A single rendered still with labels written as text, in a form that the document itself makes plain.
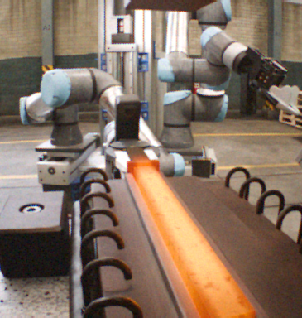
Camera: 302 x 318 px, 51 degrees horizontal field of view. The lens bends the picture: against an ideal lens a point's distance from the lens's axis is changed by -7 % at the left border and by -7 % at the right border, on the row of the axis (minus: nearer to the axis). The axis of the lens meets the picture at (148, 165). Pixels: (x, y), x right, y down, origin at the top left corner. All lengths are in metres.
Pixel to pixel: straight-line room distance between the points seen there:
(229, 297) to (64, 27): 7.48
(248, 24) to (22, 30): 5.18
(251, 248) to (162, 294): 0.11
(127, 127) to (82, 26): 6.99
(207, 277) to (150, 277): 0.05
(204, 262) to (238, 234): 0.09
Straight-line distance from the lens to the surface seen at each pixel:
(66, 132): 1.48
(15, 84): 7.76
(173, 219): 0.32
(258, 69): 0.86
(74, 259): 0.35
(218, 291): 0.23
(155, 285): 0.26
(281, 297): 0.26
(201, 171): 1.56
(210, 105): 1.37
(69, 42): 7.57
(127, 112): 0.61
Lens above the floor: 1.15
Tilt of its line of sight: 17 degrees down
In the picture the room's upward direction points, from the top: straight up
